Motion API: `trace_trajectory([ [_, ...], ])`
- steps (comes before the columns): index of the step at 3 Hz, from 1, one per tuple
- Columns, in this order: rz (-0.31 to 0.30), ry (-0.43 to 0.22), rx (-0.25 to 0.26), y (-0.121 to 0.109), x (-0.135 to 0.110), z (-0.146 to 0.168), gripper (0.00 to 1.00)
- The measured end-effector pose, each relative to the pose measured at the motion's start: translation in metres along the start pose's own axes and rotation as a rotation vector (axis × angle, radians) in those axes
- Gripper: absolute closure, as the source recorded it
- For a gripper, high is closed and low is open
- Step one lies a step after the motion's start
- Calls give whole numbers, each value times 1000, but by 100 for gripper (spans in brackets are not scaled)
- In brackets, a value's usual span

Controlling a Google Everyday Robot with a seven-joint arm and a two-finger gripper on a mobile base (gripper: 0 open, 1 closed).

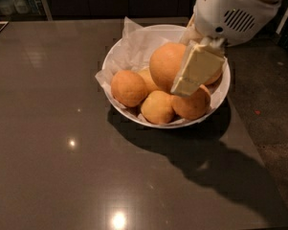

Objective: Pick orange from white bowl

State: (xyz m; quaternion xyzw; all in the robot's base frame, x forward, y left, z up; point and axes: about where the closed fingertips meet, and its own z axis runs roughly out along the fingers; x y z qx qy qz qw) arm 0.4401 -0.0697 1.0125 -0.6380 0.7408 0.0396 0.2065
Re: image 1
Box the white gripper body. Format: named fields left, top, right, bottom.
left=193, top=0, right=280, bottom=46

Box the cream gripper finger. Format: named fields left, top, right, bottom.
left=170, top=40, right=226, bottom=97
left=179, top=15, right=203, bottom=45

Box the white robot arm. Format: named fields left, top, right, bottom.
left=170, top=0, right=282, bottom=97

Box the white ceramic bowl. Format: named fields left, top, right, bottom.
left=100, top=23, right=232, bottom=129

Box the small hidden orange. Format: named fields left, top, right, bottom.
left=138, top=67, right=159, bottom=93

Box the white paper liner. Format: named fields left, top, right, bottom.
left=95, top=16, right=230, bottom=127

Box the white plastic bottle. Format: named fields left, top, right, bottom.
left=13, top=0, right=31, bottom=14

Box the clear plastic bottle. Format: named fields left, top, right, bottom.
left=0, top=0, right=15, bottom=16

